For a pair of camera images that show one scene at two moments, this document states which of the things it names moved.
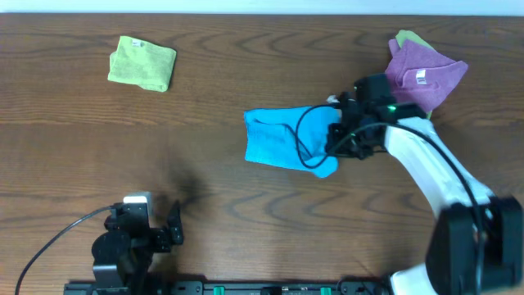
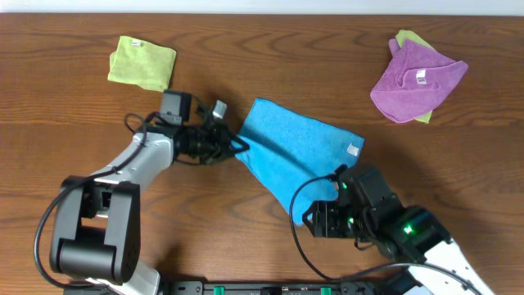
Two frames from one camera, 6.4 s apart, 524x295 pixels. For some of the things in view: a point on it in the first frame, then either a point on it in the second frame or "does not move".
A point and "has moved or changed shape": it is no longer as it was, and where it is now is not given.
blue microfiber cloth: [293, 137] has moved or changed shape
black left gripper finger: [174, 224] to [240, 147]
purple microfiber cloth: [418, 74] does not move
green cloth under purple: [410, 36] does not move
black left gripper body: [162, 236] to [221, 143]
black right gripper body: [356, 146] to [340, 223]
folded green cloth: [140, 62] does not move
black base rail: [232, 288] does not move
